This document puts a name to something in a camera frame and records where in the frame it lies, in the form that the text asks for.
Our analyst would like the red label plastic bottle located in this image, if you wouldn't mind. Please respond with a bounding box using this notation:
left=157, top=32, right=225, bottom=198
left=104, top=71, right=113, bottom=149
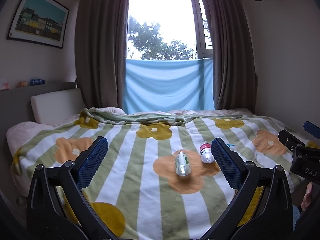
left=199, top=142, right=215, bottom=164

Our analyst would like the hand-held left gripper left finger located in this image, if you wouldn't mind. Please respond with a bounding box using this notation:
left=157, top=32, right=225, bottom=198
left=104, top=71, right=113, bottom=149
left=26, top=136, right=111, bottom=240

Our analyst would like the pink quilt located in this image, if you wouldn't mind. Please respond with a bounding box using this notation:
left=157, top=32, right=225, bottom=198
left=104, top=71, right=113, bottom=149
left=6, top=107, right=253, bottom=200

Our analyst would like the white headboard cushion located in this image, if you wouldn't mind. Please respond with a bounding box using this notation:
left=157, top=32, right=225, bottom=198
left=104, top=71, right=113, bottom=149
left=30, top=88, right=86, bottom=126

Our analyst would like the grey headboard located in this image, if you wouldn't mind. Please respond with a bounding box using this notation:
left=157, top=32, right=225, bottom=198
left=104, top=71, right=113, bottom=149
left=0, top=81, right=81, bottom=160

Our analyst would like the framed building picture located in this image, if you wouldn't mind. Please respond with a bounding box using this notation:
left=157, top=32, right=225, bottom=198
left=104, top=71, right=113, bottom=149
left=6, top=0, right=70, bottom=49

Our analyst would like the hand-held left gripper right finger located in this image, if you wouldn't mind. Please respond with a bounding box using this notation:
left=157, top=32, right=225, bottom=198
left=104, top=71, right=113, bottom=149
left=210, top=137, right=294, bottom=240

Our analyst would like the window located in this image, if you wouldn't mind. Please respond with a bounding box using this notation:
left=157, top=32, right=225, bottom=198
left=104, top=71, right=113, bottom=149
left=126, top=0, right=214, bottom=61

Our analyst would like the blue fluffy rug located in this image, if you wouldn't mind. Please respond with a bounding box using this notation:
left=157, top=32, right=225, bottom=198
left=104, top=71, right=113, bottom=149
left=291, top=203, right=302, bottom=231

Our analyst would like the person's right hand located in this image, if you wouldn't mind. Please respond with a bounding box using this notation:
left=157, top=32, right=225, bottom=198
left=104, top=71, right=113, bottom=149
left=301, top=181, right=315, bottom=212

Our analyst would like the striped floral blanket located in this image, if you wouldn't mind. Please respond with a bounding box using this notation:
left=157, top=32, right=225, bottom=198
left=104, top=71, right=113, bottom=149
left=11, top=107, right=320, bottom=240

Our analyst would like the brown curtain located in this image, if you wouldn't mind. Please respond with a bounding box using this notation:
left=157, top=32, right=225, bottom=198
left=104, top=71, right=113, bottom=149
left=199, top=0, right=257, bottom=111
left=74, top=0, right=132, bottom=113

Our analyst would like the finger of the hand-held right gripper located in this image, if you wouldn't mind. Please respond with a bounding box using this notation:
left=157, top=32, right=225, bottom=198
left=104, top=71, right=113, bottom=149
left=303, top=121, right=320, bottom=140
left=278, top=129, right=306, bottom=156

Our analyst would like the green label plastic bottle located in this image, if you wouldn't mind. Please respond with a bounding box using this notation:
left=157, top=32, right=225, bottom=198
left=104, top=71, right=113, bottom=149
left=174, top=149, right=192, bottom=176

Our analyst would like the light blue cloth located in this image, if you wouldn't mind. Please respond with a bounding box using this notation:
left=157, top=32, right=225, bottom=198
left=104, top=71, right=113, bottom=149
left=122, top=58, right=216, bottom=115

